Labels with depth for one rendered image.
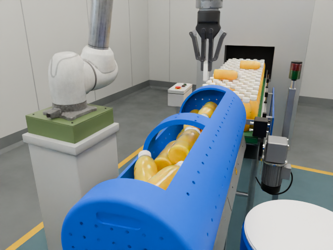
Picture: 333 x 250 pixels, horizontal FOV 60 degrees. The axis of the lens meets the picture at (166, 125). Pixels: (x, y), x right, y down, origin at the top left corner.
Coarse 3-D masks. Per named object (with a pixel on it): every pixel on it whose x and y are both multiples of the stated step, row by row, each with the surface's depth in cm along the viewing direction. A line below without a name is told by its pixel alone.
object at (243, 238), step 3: (243, 225) 73; (243, 228) 72; (243, 231) 71; (243, 234) 70; (243, 237) 69; (243, 240) 68; (246, 240) 68; (240, 243) 72; (243, 243) 68; (246, 243) 67; (240, 246) 72; (243, 246) 68; (246, 246) 66; (249, 246) 66; (240, 249) 72; (243, 249) 68; (246, 249) 66; (249, 249) 65
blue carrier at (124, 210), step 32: (192, 96) 128; (224, 96) 111; (160, 128) 87; (224, 128) 88; (192, 160) 64; (224, 160) 76; (96, 192) 51; (128, 192) 49; (160, 192) 51; (192, 192) 55; (224, 192) 70; (64, 224) 54; (96, 224) 51; (128, 224) 49; (160, 224) 46; (192, 224) 50
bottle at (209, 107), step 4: (208, 104) 119; (212, 104) 120; (216, 104) 123; (204, 108) 113; (208, 108) 113; (212, 108) 115; (200, 112) 112; (204, 112) 111; (208, 112) 111; (212, 112) 112; (208, 116) 110
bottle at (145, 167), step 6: (144, 156) 83; (150, 156) 85; (138, 162) 81; (144, 162) 80; (150, 162) 80; (138, 168) 79; (144, 168) 78; (150, 168) 79; (156, 168) 81; (138, 174) 77; (144, 174) 76; (150, 174) 77; (144, 180) 75
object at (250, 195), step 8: (264, 104) 212; (248, 144) 193; (248, 152) 182; (256, 152) 182; (256, 160) 194; (256, 168) 197; (256, 176) 199; (240, 192) 208; (248, 192) 206; (248, 200) 207; (248, 208) 209
